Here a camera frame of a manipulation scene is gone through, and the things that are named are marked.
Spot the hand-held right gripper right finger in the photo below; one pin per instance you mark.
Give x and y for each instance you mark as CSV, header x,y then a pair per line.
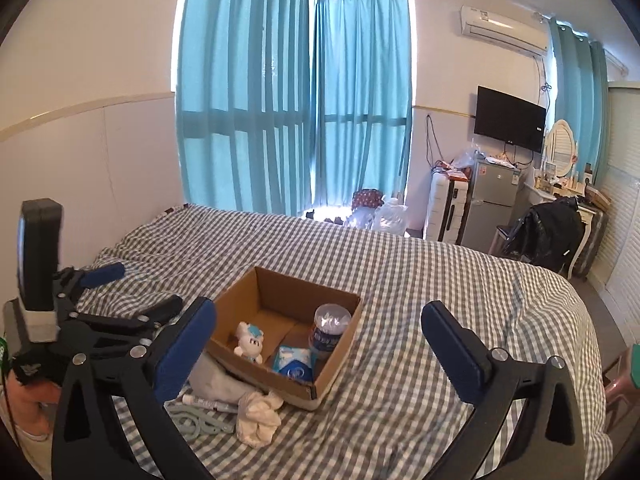
x,y
452,357

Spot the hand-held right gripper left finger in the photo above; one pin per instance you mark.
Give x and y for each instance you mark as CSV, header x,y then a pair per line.
x,y
186,350

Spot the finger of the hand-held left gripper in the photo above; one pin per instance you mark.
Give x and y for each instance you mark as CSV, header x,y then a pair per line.
x,y
160,309
106,272

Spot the person's left hand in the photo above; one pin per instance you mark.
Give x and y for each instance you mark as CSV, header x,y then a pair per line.
x,y
31,402

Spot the grey folded cloth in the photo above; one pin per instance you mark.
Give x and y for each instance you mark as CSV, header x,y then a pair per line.
x,y
220,380

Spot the white tube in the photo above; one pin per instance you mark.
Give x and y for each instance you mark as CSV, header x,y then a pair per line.
x,y
207,402

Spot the white plush toy figure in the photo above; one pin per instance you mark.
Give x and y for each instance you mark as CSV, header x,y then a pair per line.
x,y
250,342

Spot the light blue plastic hanger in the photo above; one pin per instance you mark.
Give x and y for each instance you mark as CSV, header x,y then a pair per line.
x,y
200,425

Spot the grey checkered bed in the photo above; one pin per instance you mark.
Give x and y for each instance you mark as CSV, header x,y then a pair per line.
x,y
400,285

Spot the white crumpled cloth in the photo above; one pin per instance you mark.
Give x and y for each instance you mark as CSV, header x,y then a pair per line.
x,y
257,417

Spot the blue tissue pack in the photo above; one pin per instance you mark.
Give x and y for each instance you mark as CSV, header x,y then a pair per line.
x,y
292,365

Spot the brown cardboard box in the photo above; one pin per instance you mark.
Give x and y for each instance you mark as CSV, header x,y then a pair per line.
x,y
282,287

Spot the clear cotton swab jar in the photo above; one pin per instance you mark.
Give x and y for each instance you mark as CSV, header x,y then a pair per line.
x,y
329,330

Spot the black chair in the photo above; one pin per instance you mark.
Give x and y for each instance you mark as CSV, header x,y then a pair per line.
x,y
500,237

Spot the white suitcase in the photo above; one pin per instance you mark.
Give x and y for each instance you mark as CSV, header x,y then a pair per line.
x,y
442,210

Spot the clear plastic water jug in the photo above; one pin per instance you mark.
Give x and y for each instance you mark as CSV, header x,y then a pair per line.
x,y
392,216

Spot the black jacket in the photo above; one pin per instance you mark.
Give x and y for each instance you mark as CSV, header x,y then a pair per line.
x,y
550,235

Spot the silver small fridge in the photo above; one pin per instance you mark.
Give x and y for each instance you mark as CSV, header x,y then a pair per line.
x,y
490,205

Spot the pink stool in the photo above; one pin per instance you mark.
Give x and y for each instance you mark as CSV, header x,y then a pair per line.
x,y
620,385

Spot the red patterned bag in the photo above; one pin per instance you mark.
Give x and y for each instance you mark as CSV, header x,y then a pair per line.
x,y
367,199

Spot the white dressing table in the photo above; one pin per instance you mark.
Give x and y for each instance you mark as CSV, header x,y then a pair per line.
x,y
595,220

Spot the clear plastic bag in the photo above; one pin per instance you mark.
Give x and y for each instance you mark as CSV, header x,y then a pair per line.
x,y
465,157

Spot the white louvred wardrobe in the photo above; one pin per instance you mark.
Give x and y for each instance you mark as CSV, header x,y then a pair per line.
x,y
620,210

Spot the wide teal curtain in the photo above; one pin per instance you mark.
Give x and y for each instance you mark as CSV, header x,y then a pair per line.
x,y
240,85

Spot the white oval mirror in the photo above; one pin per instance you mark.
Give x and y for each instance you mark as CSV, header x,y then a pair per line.
x,y
561,145

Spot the narrow teal curtain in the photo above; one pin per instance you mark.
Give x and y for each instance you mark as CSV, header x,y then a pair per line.
x,y
580,95

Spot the white air conditioner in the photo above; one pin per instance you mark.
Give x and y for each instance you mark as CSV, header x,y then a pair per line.
x,y
500,27

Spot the black wall television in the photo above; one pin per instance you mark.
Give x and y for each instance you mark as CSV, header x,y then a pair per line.
x,y
510,117

